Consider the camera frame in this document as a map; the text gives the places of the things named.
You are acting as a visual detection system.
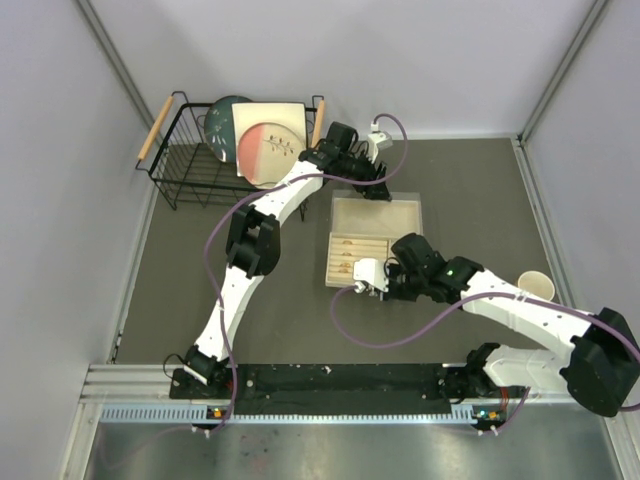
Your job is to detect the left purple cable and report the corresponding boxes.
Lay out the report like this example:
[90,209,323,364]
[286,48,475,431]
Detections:
[192,112,409,435]

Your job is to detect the cream square plate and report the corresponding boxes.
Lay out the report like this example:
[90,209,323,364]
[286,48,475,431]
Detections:
[232,102,307,150]

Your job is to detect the yellow mug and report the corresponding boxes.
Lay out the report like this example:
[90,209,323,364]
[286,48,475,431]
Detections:
[516,270,556,301]

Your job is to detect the beige ring tray drawer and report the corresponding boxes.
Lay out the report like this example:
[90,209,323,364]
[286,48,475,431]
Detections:
[325,233,399,288]

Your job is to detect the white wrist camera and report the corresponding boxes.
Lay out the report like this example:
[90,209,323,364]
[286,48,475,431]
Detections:
[367,122,393,163]
[353,258,389,294]

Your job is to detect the dark green round plate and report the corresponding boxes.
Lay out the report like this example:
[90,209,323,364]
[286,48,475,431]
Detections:
[203,95,251,164]

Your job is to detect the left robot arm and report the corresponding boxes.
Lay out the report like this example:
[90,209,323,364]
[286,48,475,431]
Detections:
[184,122,392,397]

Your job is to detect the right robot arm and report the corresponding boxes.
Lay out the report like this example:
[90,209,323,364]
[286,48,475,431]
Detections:
[382,233,639,417]

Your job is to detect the pink and cream round plate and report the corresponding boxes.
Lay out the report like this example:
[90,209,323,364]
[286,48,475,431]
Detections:
[236,122,305,189]

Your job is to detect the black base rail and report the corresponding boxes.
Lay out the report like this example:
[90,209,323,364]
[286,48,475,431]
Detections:
[169,363,524,416]

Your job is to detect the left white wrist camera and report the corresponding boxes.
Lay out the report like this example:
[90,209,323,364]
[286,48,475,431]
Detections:
[367,122,393,163]

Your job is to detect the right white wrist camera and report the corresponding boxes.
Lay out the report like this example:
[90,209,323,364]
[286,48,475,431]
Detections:
[353,258,389,294]

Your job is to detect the black wire dish rack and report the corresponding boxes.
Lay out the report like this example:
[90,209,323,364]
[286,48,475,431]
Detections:
[136,92,324,209]

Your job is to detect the beige jewelry box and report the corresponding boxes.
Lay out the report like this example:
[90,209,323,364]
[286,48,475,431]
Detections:
[330,190,423,240]

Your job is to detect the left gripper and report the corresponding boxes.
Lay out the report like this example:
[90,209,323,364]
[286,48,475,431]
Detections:
[338,147,391,202]

